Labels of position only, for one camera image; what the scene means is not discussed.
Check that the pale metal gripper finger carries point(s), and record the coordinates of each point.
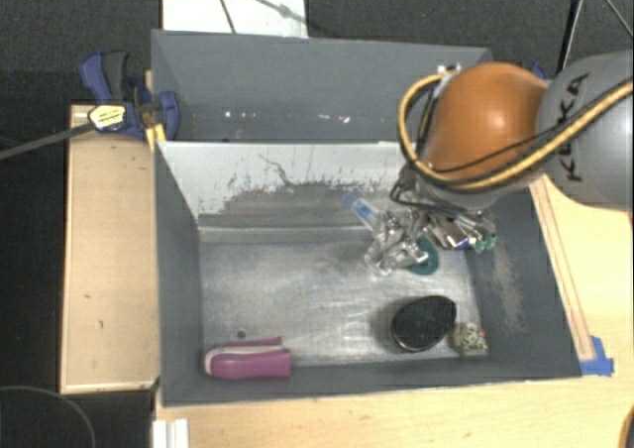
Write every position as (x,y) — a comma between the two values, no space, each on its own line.
(412,255)
(379,255)

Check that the dark green round disc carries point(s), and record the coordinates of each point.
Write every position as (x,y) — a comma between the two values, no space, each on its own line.
(430,262)

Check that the clear tube with blue cap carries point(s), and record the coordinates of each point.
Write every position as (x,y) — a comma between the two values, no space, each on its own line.
(357,206)

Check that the black oval flat object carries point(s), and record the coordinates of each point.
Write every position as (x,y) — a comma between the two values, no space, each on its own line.
(422,323)

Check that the grey metal bin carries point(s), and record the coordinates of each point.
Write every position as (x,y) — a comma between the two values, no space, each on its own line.
(307,287)

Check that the pale speckled small lump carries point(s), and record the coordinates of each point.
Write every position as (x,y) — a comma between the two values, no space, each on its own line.
(469,338)

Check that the purple and white folded case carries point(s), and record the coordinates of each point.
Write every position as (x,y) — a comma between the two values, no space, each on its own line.
(247,361)

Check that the pale wood flat board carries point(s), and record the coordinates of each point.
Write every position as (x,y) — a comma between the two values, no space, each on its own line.
(109,257)

